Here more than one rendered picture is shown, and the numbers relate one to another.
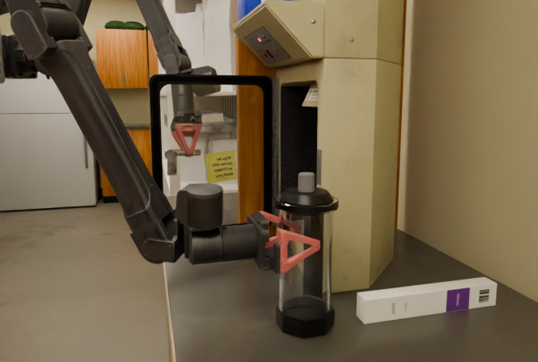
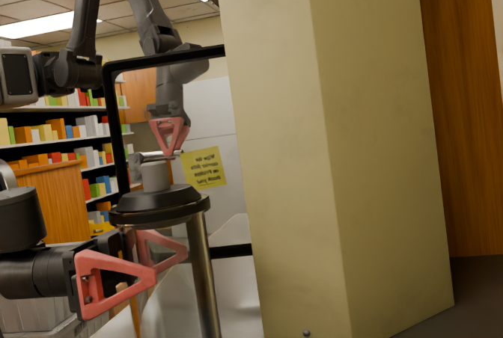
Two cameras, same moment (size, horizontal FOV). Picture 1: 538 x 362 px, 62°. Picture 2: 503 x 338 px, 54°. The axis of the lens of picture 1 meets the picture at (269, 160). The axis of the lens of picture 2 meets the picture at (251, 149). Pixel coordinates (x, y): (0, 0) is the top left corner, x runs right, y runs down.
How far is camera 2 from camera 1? 0.53 m
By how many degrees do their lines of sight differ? 29
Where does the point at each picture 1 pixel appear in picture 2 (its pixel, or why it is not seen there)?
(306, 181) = (144, 174)
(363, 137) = (301, 99)
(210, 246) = (17, 274)
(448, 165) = not seen: outside the picture
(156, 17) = not seen: outside the picture
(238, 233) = (56, 256)
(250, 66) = not seen: hidden behind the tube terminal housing
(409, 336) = not seen: outside the picture
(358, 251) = (323, 290)
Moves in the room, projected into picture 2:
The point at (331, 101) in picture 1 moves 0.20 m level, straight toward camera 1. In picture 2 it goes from (237, 49) to (103, 40)
